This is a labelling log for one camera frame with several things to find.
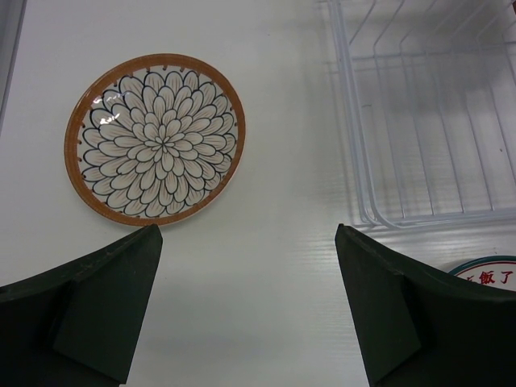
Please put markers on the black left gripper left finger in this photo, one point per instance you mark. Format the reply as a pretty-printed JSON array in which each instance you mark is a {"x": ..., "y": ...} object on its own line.
[{"x": 79, "y": 324}]

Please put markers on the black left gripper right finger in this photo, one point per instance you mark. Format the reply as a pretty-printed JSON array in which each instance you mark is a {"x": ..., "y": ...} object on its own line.
[{"x": 419, "y": 326}]

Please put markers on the white plate orange sunburst print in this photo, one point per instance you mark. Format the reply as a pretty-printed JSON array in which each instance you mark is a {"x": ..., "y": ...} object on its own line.
[{"x": 493, "y": 271}]

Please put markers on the flower pattern brown rim plate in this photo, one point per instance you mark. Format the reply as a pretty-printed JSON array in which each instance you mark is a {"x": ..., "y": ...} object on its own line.
[{"x": 154, "y": 140}]

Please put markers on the white wire dish rack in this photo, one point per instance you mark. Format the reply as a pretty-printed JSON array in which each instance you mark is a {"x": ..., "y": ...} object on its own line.
[{"x": 428, "y": 92}]

